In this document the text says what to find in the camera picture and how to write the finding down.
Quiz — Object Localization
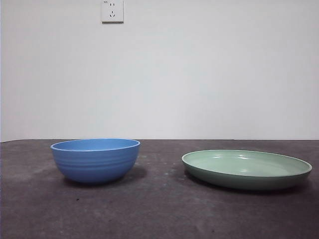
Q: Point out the pale green round plate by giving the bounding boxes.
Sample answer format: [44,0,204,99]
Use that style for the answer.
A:
[181,149,313,191]

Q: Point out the white wall power socket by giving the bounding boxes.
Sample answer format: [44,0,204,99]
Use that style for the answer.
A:
[101,0,125,24]

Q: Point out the blue ribbed bowl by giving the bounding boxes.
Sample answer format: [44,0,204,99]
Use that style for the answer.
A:
[50,138,142,185]

